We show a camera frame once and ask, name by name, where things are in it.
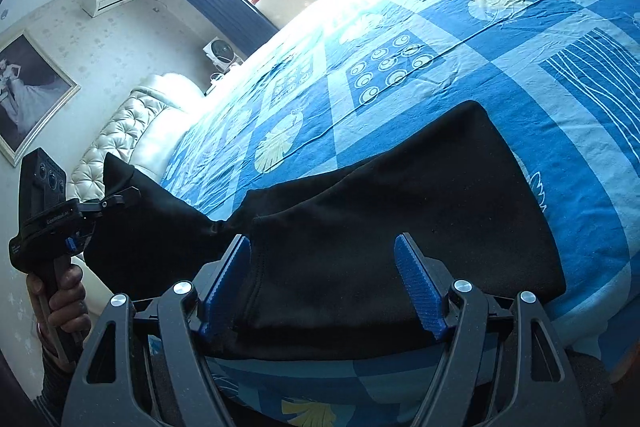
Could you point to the white fan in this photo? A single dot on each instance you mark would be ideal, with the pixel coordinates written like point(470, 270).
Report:
point(222, 55)

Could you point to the left hand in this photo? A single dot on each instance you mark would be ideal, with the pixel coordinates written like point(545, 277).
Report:
point(68, 311)

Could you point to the left forearm striped sleeve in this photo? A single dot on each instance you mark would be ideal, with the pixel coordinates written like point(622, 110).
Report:
point(57, 377)

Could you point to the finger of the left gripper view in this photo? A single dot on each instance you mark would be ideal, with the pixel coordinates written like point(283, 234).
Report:
point(119, 201)

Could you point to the blue patterned bed sheet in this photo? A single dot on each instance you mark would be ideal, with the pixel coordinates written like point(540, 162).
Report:
point(348, 79)

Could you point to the white tufted headboard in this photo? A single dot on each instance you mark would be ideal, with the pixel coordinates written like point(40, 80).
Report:
point(143, 132)

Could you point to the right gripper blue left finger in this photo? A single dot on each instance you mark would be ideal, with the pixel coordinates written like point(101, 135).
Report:
point(219, 285)

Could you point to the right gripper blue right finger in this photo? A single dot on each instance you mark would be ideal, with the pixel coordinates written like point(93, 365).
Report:
point(426, 282)

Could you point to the black pants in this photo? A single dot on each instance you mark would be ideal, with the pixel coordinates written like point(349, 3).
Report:
point(322, 283)

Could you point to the framed wedding photo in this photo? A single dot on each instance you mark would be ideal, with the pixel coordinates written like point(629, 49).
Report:
point(33, 90)

